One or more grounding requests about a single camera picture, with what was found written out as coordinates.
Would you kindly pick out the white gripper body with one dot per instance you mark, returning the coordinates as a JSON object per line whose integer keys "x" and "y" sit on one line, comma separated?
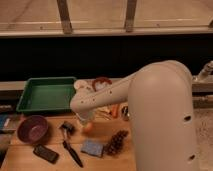
{"x": 85, "y": 118}

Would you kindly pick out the red yellow apple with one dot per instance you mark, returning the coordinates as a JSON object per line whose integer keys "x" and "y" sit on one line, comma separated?
{"x": 88, "y": 128}

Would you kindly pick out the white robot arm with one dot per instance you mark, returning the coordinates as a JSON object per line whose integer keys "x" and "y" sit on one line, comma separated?
{"x": 159, "y": 98}

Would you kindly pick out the blue sponge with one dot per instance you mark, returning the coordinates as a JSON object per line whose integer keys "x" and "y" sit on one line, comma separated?
{"x": 92, "y": 148}

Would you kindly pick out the orange carrot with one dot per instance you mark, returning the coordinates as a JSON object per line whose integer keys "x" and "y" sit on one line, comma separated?
{"x": 115, "y": 110}

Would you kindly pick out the white paper cup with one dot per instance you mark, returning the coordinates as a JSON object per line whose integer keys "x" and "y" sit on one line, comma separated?
{"x": 82, "y": 85}

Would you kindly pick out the brown bowl with white contents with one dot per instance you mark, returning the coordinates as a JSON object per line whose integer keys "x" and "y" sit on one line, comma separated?
{"x": 100, "y": 83}

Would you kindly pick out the round metal tin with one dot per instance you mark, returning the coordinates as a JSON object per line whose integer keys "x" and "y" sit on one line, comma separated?
{"x": 125, "y": 113}

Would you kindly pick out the brown pine cone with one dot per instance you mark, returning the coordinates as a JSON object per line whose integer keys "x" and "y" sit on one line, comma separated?
{"x": 115, "y": 144}

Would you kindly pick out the green plastic tray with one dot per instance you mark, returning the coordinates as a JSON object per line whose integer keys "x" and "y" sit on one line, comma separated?
{"x": 47, "y": 94}

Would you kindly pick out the black phone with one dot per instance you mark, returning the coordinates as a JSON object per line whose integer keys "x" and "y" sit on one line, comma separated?
{"x": 46, "y": 153}

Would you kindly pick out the purple bowl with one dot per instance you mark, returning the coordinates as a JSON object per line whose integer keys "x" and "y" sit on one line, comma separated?
{"x": 32, "y": 129}

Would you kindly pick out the black handled brush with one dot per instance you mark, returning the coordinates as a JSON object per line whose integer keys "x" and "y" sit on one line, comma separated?
{"x": 67, "y": 128}

